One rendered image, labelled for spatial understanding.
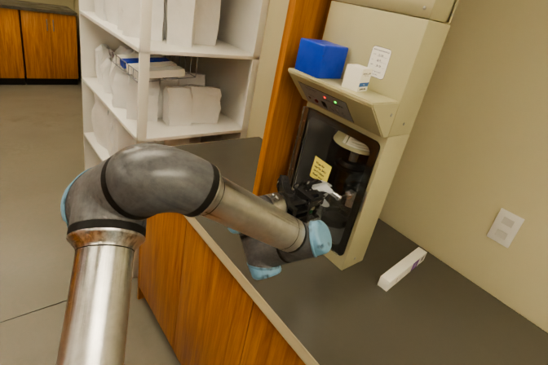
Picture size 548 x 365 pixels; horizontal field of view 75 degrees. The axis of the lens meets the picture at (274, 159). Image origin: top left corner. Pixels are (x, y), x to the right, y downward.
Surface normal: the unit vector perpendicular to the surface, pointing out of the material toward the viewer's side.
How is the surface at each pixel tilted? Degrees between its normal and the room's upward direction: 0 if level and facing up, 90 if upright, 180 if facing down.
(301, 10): 90
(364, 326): 0
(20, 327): 0
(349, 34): 90
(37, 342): 0
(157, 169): 44
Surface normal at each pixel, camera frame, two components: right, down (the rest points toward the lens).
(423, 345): 0.18, -0.89
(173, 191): 0.38, 0.27
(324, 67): 0.61, 0.44
